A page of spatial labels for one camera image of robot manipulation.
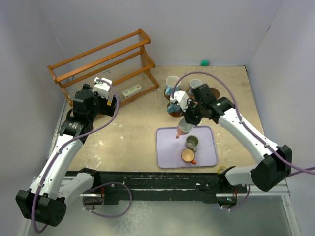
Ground white mug orange handle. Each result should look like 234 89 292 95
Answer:
176 118 194 139

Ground white mug blue handle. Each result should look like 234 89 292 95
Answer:
167 103 182 114

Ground white mug grey-blue handle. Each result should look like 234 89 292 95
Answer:
189 79 203 90

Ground olive green mug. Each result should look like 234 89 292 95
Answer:
185 135 199 152

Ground large light blue mug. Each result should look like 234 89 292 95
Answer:
164 75 181 96

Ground light wooden coaster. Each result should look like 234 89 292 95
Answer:
186 87 195 100

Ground dark walnut coaster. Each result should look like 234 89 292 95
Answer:
210 88 220 99

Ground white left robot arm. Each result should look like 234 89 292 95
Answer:
15 79 119 233

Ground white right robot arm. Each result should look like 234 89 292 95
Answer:
174 84 292 192

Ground lavender plastic tray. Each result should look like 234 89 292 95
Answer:
156 126 219 169

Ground orange wooden shelf rack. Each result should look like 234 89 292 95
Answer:
47 28 159 107

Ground yellow tape roll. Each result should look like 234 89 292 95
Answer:
217 166 227 174

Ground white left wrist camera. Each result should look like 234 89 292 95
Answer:
93 77 113 99

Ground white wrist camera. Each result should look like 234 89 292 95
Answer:
93 77 113 99
170 90 191 112

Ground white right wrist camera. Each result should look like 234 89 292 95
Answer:
170 90 191 112

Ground green object at wall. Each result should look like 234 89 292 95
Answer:
200 60 210 66

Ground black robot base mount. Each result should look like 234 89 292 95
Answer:
81 168 247 205

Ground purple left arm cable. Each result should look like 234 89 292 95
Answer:
31 78 133 234

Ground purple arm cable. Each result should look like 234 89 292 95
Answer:
31 78 133 234
172 71 315 212

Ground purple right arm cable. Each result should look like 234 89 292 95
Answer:
172 71 315 212

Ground aluminium frame rail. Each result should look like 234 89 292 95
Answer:
60 176 290 196

